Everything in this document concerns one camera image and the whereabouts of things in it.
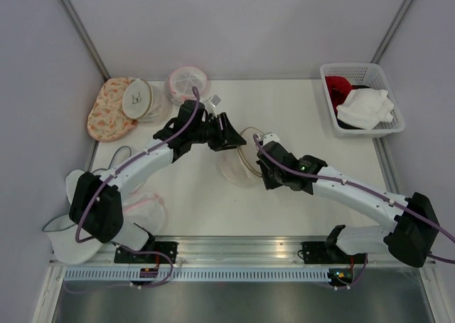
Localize white grey-trimmed mesh laundry bag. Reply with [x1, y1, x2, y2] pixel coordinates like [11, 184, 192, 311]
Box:
[43, 145, 167, 265]

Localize beige cylindrical mesh laundry bag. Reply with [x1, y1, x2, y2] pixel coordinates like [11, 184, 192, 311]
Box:
[122, 78, 173, 127]

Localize white bra in basket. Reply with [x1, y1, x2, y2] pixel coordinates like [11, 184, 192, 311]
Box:
[336, 88, 394, 129]

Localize red garment in basket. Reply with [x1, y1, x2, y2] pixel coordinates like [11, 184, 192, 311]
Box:
[325, 76, 353, 109]

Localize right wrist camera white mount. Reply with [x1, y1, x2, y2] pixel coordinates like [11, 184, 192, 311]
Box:
[262, 132, 280, 146]

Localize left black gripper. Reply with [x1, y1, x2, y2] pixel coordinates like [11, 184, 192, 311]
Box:
[190, 112, 247, 152]

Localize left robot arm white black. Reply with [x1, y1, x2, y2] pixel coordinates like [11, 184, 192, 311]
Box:
[69, 100, 246, 263]

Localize white plastic basket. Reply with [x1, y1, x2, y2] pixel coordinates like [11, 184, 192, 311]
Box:
[320, 63, 405, 138]

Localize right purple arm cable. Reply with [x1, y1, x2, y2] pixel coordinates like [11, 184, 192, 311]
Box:
[252, 133, 455, 263]

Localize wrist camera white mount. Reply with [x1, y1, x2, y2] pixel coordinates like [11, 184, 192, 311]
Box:
[203, 95, 221, 116]
[262, 132, 280, 146]

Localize floral peach laundry bag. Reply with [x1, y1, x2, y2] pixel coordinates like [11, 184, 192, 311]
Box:
[87, 78, 138, 142]

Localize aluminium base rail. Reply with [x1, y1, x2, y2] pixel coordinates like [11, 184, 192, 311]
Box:
[49, 234, 434, 267]

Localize white slotted cable duct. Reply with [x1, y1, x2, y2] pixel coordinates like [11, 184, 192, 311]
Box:
[65, 267, 330, 282]

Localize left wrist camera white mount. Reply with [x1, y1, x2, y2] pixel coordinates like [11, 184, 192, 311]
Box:
[203, 95, 221, 116]

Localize beige round mesh laundry bag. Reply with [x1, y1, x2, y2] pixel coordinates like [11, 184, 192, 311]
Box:
[218, 127, 264, 187]

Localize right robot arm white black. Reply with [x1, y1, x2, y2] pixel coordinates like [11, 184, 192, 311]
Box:
[256, 139, 439, 268]

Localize pink trimmed mesh laundry bag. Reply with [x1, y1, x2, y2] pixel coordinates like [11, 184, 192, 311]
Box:
[165, 66, 208, 106]

